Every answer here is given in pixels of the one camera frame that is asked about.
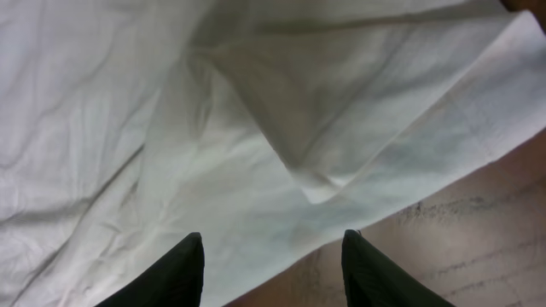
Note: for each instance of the white printed t-shirt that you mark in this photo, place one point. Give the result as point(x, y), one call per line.
point(269, 127)

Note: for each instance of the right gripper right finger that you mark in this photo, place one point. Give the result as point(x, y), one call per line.
point(371, 279)

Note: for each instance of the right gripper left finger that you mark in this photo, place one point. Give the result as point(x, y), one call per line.
point(175, 280)

